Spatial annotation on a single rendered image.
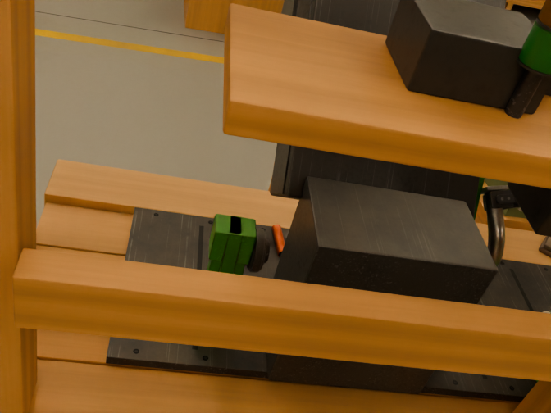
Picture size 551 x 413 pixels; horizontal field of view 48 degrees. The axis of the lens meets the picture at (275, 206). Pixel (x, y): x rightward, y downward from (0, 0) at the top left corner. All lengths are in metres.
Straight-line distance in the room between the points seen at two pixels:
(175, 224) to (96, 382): 0.43
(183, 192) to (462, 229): 0.70
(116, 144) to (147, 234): 1.88
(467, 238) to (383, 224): 0.15
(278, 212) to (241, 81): 0.91
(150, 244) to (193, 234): 0.10
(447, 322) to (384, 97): 0.32
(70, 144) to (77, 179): 1.70
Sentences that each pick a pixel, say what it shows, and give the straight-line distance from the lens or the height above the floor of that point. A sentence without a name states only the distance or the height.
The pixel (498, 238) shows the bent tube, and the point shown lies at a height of 1.18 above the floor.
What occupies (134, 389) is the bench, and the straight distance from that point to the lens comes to 1.14.
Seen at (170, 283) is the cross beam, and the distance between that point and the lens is 0.76.
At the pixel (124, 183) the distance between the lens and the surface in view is 1.51.
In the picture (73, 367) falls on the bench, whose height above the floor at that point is 0.88.
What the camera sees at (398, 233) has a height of 1.24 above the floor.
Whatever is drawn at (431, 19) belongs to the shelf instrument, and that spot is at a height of 1.61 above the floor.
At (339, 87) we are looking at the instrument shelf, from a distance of 0.67.
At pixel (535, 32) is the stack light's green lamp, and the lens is 0.72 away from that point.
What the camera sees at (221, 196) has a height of 0.90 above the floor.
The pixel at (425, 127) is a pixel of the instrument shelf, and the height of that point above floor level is 1.54.
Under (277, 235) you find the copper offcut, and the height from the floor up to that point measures 0.92.
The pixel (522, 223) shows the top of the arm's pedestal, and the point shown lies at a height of 0.84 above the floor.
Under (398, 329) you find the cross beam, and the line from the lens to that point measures 0.82.
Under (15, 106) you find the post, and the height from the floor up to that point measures 1.46.
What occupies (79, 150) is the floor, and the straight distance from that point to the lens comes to 3.17.
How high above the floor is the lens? 1.82
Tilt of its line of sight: 37 degrees down
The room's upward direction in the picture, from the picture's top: 17 degrees clockwise
